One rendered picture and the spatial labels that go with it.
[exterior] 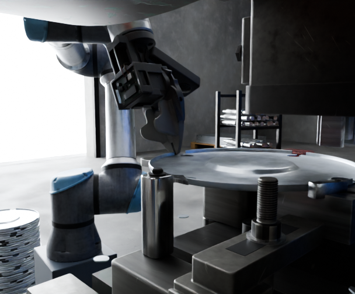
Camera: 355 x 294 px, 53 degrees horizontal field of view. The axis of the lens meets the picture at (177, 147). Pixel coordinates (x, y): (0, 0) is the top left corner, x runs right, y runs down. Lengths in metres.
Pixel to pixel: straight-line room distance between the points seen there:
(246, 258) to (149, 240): 0.14
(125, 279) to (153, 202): 0.08
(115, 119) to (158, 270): 0.72
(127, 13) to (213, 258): 0.18
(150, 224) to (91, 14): 0.24
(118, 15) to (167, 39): 6.32
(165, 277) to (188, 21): 6.69
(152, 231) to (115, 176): 0.61
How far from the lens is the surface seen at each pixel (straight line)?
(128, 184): 0.98
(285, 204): 0.41
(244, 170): 0.46
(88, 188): 0.98
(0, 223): 1.73
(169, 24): 6.60
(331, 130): 0.43
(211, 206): 0.51
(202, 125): 7.13
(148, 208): 0.39
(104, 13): 0.21
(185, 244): 0.44
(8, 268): 1.73
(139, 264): 0.39
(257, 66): 0.42
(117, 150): 1.02
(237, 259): 0.29
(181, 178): 0.40
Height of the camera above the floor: 0.87
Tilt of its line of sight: 7 degrees down
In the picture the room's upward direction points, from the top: straight up
